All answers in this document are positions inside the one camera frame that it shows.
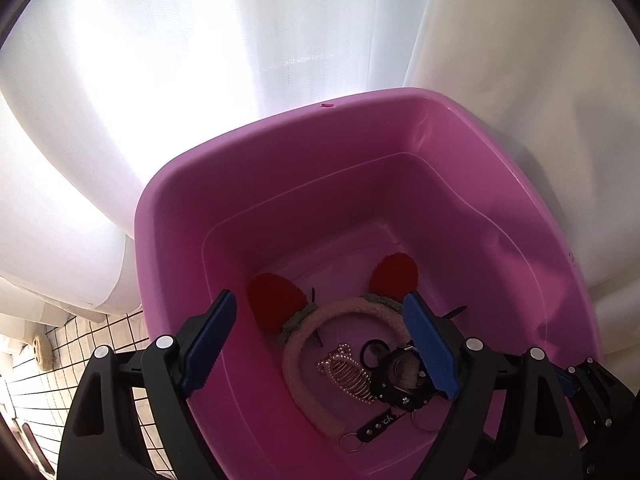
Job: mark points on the cream curtain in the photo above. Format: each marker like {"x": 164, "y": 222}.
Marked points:
{"x": 550, "y": 110}

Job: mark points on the white sheer curtain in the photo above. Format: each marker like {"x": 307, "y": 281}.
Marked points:
{"x": 200, "y": 60}

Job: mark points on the pink fuzzy strawberry headband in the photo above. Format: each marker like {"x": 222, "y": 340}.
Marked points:
{"x": 294, "y": 365}

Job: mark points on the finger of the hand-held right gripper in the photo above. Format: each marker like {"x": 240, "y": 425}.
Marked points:
{"x": 600, "y": 395}

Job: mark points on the beige smiley plush toy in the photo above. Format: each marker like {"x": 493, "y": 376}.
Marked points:
{"x": 42, "y": 355}

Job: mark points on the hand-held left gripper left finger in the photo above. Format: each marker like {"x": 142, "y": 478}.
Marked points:
{"x": 207, "y": 345}

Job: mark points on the thin black headband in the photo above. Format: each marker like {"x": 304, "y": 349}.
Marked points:
{"x": 452, "y": 313}

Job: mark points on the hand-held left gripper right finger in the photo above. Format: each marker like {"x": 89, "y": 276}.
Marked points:
{"x": 432, "y": 350}

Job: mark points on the pink plastic basin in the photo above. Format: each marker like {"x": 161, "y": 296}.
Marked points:
{"x": 350, "y": 185}

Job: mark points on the pink pearl hair clip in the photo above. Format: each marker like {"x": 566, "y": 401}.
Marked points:
{"x": 345, "y": 375}

